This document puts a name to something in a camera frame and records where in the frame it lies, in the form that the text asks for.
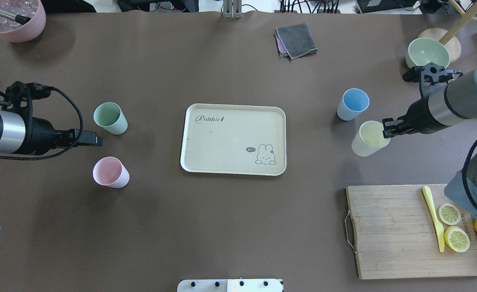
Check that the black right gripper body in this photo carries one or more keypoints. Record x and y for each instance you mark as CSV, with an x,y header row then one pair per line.
x,y
418,114

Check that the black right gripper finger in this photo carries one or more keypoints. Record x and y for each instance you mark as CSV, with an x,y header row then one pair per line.
x,y
390,123
392,132

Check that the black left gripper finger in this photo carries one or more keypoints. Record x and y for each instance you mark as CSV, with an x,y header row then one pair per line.
x,y
91,141

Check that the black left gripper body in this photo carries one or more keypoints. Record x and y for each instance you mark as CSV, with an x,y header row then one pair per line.
x,y
40,135

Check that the cream yellow cup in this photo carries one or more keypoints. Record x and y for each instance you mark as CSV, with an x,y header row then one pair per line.
x,y
369,139

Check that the pink cup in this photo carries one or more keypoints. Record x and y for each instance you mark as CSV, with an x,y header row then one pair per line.
x,y
110,172

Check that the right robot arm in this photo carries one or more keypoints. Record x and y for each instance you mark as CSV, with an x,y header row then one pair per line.
x,y
448,97

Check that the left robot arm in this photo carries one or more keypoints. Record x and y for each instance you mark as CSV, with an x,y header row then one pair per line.
x,y
24,137

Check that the cream rabbit tray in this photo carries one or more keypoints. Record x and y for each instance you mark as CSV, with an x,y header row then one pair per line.
x,y
234,139

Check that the green bowl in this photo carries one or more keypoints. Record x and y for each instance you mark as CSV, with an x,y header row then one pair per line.
x,y
422,51

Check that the green cup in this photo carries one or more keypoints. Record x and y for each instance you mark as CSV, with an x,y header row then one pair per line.
x,y
110,117

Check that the blue cup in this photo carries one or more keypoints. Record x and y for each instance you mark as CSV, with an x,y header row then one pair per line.
x,y
354,101

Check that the wooden cup stand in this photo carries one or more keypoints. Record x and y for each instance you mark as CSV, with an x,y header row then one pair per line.
x,y
448,38

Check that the wooden cutting board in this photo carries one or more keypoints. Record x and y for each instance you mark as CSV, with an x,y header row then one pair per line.
x,y
394,236

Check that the yellow plastic knife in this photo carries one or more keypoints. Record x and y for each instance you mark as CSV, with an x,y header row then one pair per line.
x,y
438,227

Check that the pink bowl with ice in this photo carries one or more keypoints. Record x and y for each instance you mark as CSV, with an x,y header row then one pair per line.
x,y
17,33

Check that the metal muddler stick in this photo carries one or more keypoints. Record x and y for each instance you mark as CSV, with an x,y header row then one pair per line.
x,y
20,19

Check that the grey folded cloth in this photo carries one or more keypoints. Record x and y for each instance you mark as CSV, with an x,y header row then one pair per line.
x,y
295,41

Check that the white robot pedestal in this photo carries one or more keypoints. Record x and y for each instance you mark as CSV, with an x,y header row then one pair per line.
x,y
231,285

